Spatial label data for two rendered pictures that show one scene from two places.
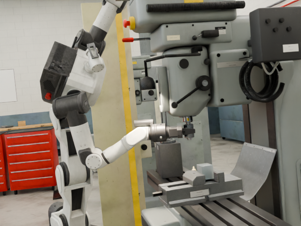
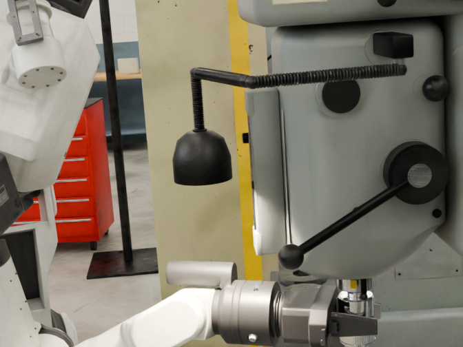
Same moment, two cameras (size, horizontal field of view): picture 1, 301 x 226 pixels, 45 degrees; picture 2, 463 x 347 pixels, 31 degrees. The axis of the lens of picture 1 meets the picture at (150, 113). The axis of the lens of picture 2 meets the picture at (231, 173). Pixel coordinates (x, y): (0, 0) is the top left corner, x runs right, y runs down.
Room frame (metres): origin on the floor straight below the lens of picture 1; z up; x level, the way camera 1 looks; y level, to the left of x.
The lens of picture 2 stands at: (0.72, -0.20, 1.67)
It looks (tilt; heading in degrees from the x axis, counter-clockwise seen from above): 12 degrees down; 10
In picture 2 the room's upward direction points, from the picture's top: 4 degrees counter-clockwise
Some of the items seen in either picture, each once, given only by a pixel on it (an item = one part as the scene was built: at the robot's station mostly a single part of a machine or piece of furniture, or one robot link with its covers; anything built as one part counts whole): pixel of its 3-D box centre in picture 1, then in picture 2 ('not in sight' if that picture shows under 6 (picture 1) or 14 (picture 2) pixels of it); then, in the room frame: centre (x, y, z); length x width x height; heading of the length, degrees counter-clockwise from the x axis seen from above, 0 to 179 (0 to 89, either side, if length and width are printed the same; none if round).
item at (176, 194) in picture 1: (199, 184); not in sight; (1.59, -0.19, 1.01); 0.35 x 0.15 x 0.11; 104
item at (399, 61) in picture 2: (196, 51); (393, 53); (1.63, -0.23, 1.59); 0.08 x 0.02 x 0.04; 13
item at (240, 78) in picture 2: (156, 58); (223, 77); (1.61, -0.05, 1.58); 0.17 x 0.01 x 0.01; 31
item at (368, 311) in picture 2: (188, 131); (356, 321); (1.76, -0.18, 1.23); 0.05 x 0.05 x 0.06
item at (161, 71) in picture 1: (163, 89); (266, 171); (1.74, -0.07, 1.44); 0.04 x 0.04 x 0.21; 13
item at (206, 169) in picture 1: (205, 171); not in sight; (1.59, -0.22, 1.07); 0.06 x 0.05 x 0.06; 14
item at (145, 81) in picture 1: (147, 83); (201, 154); (1.69, 0.00, 1.48); 0.07 x 0.07 x 0.06
